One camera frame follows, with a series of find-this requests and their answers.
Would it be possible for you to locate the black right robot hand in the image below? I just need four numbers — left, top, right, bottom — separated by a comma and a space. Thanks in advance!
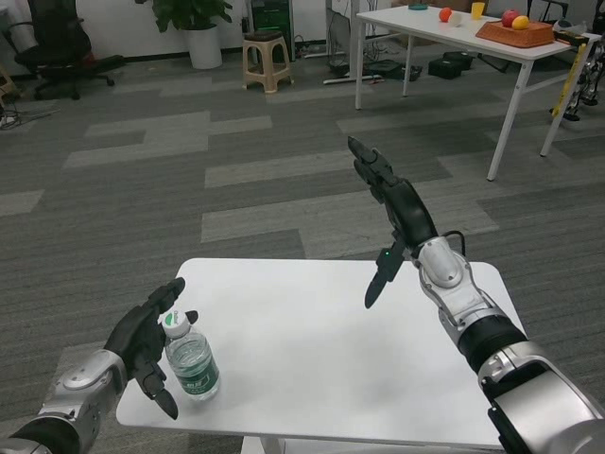
347, 135, 439, 310

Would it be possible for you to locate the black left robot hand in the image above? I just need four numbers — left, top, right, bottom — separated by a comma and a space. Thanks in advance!
104, 277, 200, 421

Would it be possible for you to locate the clear water bottle green label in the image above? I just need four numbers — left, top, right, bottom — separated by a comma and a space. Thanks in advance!
162, 309, 221, 402

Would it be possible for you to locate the black bag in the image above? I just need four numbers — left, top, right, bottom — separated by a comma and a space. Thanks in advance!
366, 59, 424, 81

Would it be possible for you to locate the black hard case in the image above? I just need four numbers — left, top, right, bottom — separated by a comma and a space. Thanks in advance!
427, 51, 474, 79

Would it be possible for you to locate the long white table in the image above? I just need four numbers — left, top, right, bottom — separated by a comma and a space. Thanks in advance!
354, 4, 597, 182

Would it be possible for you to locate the white standing desk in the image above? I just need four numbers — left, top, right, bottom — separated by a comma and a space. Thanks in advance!
323, 0, 393, 85

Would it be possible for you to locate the orange wicker basket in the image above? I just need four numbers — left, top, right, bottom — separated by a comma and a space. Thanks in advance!
475, 18, 554, 48

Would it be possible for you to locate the yellow black striped strip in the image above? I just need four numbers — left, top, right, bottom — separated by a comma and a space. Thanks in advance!
551, 42, 587, 119

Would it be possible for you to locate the silver black humanoid robot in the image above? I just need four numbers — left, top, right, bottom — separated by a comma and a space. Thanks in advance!
564, 27, 605, 119

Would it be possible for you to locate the beige plastic stool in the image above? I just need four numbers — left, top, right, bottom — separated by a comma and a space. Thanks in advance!
241, 31, 293, 93

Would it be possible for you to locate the yellow black tool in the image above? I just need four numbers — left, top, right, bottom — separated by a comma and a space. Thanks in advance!
552, 27, 587, 44

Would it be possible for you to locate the black green computer tower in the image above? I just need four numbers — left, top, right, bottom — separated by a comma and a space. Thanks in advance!
250, 0, 295, 62

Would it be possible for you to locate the white blue device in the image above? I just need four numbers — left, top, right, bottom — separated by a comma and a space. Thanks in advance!
555, 18, 590, 34

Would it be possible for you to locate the black metal stand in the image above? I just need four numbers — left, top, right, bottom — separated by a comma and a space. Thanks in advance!
524, 0, 563, 23

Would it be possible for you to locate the white plant pot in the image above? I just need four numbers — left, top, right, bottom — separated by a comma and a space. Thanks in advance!
187, 24, 223, 71

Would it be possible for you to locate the green leafy plant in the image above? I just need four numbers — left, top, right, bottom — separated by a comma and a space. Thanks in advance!
134, 0, 233, 33

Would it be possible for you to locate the black office chair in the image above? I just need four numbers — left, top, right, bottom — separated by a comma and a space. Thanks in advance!
7, 0, 125, 101

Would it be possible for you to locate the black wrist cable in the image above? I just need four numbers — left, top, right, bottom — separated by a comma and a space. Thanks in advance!
439, 230, 467, 259

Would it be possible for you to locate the white table pedestal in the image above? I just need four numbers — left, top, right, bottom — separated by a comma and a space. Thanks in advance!
240, 435, 287, 454

